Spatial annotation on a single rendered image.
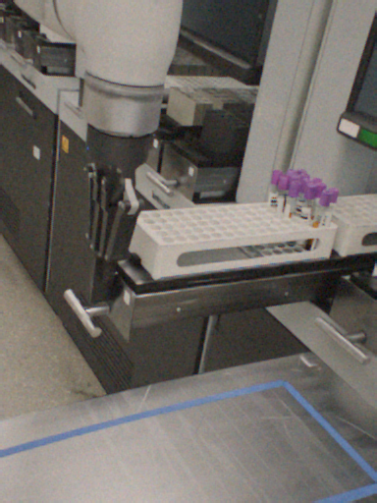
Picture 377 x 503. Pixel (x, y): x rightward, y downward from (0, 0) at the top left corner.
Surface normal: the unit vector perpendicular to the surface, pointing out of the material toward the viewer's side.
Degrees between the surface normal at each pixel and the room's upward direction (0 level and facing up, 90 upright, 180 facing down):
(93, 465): 0
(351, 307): 90
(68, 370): 0
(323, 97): 90
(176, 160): 90
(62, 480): 0
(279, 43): 90
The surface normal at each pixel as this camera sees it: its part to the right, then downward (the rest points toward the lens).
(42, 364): 0.16, -0.88
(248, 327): -0.86, 0.09
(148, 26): 0.39, 0.45
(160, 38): 0.62, 0.46
